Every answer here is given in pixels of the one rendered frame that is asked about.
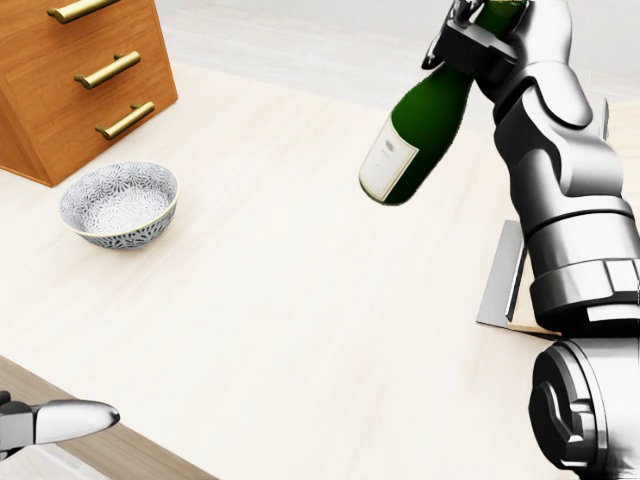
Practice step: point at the wooden drawer front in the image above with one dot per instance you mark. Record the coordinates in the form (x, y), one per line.
(30, 45)
(75, 150)
(55, 95)

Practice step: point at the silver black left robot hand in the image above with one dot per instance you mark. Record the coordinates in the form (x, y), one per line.
(70, 420)

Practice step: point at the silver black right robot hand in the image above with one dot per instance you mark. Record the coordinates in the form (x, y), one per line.
(545, 40)

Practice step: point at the wooden cabinet with drawers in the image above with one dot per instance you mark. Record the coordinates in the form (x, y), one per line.
(30, 130)

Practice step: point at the grey patterned bowl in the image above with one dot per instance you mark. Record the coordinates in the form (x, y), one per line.
(120, 205)

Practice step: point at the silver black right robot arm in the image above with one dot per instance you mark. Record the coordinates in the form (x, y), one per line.
(575, 240)

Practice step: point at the green wine bottle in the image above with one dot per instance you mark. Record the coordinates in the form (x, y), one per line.
(425, 135)

